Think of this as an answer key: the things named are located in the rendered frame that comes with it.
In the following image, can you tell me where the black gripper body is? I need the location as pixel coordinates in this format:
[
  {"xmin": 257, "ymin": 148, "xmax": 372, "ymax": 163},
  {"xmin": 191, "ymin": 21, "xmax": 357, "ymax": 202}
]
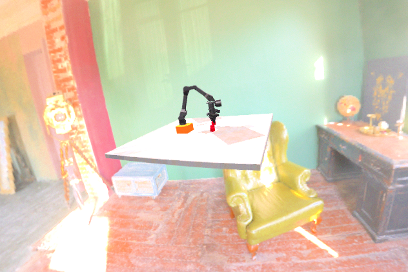
[{"xmin": 207, "ymin": 108, "xmax": 219, "ymax": 118}]

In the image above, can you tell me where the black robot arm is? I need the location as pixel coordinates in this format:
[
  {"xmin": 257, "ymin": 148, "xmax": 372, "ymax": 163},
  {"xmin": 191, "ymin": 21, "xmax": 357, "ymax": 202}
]
[{"xmin": 178, "ymin": 85, "xmax": 221, "ymax": 125}]

